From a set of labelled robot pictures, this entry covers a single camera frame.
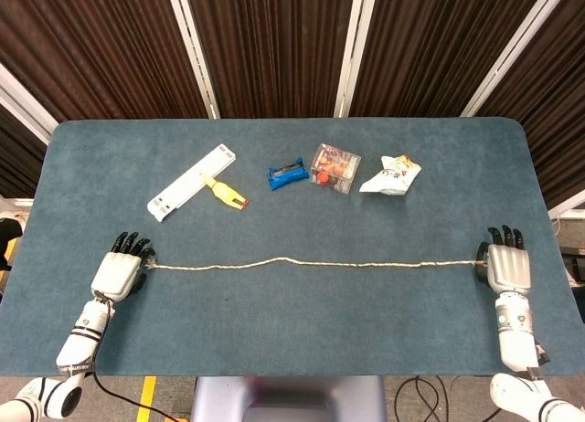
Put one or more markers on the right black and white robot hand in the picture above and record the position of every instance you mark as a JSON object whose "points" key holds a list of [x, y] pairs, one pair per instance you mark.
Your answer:
{"points": [[509, 269]]}

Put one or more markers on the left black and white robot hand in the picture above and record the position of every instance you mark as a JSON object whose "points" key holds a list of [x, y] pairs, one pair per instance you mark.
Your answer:
{"points": [[116, 276]]}

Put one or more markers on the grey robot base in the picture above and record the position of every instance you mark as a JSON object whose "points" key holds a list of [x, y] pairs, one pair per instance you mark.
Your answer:
{"points": [[292, 394]]}

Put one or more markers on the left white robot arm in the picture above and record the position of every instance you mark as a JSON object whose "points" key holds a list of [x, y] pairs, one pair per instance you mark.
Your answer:
{"points": [[82, 335]]}

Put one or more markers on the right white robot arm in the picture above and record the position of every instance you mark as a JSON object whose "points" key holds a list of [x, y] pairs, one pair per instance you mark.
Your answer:
{"points": [[514, 335]]}

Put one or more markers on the white plastic flat bar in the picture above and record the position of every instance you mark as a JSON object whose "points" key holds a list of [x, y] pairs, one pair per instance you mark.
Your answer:
{"points": [[192, 182]]}

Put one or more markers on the yellow floor tape strip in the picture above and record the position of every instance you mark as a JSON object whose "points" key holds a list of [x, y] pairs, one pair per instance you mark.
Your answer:
{"points": [[147, 397]]}

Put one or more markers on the yellow rubber chicken toy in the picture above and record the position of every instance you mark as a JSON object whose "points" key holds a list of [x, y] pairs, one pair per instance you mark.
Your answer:
{"points": [[222, 193]]}

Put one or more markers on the white crumpled snack bag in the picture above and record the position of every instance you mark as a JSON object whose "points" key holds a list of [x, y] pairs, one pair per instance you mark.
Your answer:
{"points": [[388, 177]]}

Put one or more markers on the brown corrugated partition panel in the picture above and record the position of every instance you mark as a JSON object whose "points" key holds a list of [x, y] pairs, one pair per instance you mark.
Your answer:
{"points": [[425, 43], [91, 43], [16, 157], [562, 98], [274, 43]]}

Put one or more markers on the blue felt table mat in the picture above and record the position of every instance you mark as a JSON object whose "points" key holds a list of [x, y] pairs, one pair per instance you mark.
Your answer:
{"points": [[292, 312]]}

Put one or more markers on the blue plastic package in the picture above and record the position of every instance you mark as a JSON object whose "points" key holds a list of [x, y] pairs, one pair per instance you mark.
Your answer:
{"points": [[285, 175]]}

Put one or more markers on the clear plastic toy box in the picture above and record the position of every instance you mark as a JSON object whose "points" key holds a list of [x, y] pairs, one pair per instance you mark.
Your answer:
{"points": [[336, 166]]}

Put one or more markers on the white partition frame post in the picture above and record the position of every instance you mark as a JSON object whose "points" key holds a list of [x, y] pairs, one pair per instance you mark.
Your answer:
{"points": [[569, 208], [23, 104], [194, 52], [351, 52], [514, 52]]}

